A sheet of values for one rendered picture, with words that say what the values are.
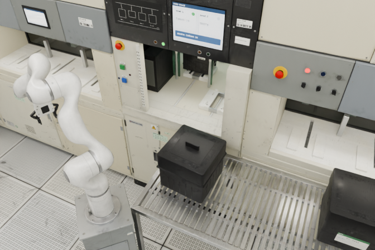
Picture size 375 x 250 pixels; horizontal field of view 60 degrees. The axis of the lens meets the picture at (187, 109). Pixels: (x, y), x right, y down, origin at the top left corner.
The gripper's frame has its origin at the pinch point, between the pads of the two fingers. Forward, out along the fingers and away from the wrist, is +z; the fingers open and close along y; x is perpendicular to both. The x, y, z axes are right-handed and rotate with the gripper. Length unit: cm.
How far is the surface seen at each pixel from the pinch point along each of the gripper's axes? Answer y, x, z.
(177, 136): 50, -62, 0
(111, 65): 47, 2, -18
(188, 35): 71, -49, -50
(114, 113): 45, 6, 24
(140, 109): 56, -15, 13
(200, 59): 112, -14, -4
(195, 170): 41, -88, 0
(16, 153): -18, 103, 100
